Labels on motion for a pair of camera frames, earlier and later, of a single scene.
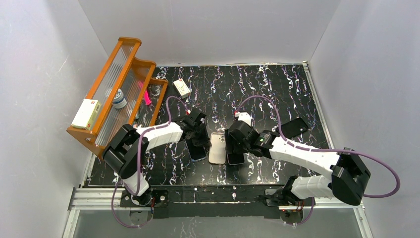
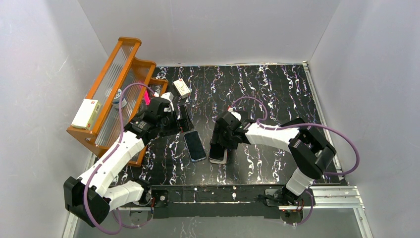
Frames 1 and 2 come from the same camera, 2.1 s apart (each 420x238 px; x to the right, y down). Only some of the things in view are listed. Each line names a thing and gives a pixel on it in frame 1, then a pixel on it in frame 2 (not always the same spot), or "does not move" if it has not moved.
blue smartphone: [196, 152] does not move
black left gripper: [200, 137] to [179, 119]
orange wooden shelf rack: [128, 93] does not move
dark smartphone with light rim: [235, 158] to [216, 152]
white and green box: [87, 114] does not move
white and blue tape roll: [119, 101] does not move
